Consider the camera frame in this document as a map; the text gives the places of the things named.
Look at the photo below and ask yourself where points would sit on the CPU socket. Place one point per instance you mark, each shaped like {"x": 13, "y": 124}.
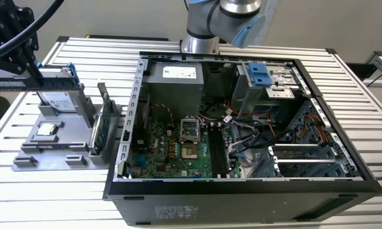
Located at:
{"x": 191, "y": 152}

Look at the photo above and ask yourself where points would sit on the blue plastic drive latch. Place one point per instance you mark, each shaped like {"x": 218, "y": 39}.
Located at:
{"x": 258, "y": 74}

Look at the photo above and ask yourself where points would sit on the silver CPU chip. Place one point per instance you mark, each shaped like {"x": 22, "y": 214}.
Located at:
{"x": 46, "y": 130}

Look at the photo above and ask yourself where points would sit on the black RAM slot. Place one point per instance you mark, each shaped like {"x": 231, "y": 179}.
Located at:
{"x": 214, "y": 152}
{"x": 222, "y": 152}

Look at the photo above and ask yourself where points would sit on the silver metal drive cage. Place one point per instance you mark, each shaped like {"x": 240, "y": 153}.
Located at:
{"x": 251, "y": 100}

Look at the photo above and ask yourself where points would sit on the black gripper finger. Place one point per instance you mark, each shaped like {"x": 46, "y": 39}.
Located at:
{"x": 36, "y": 74}

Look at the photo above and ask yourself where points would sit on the grey plastic parts rack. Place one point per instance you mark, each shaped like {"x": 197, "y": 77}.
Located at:
{"x": 72, "y": 133}

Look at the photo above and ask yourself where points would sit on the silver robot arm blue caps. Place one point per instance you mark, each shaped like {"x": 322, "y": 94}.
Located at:
{"x": 210, "y": 23}

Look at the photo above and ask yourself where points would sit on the black open PC case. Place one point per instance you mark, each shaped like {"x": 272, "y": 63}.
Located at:
{"x": 242, "y": 207}

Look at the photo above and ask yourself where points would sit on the green graphics card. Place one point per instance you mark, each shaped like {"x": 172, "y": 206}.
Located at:
{"x": 103, "y": 128}

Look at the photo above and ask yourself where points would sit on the grey power supply unit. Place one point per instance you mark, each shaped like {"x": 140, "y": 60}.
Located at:
{"x": 175, "y": 95}

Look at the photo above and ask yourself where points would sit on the black case fan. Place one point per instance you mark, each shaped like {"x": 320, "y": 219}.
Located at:
{"x": 143, "y": 124}

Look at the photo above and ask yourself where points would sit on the hard disk in blue carrier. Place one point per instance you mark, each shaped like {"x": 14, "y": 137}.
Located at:
{"x": 61, "y": 102}

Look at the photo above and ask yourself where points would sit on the green motherboard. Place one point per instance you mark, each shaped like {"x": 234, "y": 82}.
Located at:
{"x": 165, "y": 164}

